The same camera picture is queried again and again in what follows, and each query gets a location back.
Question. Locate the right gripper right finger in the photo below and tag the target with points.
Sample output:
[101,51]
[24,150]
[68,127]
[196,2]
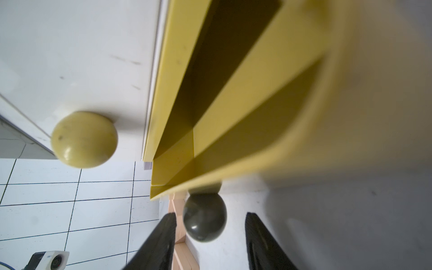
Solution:
[264,253]

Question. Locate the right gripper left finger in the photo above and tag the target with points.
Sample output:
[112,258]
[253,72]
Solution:
[157,251]

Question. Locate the orange brooch box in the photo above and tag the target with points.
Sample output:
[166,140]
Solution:
[183,258]
[176,205]

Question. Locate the three-drawer storage cabinet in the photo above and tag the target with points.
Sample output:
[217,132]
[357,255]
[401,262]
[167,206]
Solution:
[215,90]

